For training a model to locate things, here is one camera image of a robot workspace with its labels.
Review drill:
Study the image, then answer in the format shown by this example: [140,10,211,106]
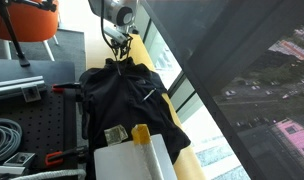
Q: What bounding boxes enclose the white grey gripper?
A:
[103,26,133,60]

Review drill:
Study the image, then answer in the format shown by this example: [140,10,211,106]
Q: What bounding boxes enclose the black jacket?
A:
[79,58,190,180]

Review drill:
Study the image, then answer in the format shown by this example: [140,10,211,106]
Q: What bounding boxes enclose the far black orange clamp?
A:
[52,82,81,94]

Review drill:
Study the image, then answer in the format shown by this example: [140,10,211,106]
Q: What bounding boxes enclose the black orange clamp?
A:
[45,145,88,167]
[52,82,81,94]

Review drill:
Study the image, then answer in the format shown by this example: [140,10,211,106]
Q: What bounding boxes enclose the orange chair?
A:
[0,0,59,61]

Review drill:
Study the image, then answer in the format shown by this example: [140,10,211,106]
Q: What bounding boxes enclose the small metallic foil piece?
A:
[104,125,128,146]

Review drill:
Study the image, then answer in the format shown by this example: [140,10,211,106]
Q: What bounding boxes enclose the near black orange clamp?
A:
[45,145,88,167]

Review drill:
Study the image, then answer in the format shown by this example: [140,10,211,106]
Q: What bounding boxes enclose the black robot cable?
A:
[100,0,114,48]

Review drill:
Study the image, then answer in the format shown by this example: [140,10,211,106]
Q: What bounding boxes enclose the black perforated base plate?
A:
[0,90,77,173]

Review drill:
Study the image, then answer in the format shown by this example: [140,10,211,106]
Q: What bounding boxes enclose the silver aluminium rail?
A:
[0,76,47,102]

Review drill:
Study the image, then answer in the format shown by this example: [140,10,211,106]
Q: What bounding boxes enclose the white braided rope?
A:
[0,168,87,180]

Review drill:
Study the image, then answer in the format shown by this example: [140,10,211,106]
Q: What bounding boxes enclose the grey coiled cable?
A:
[0,117,23,165]

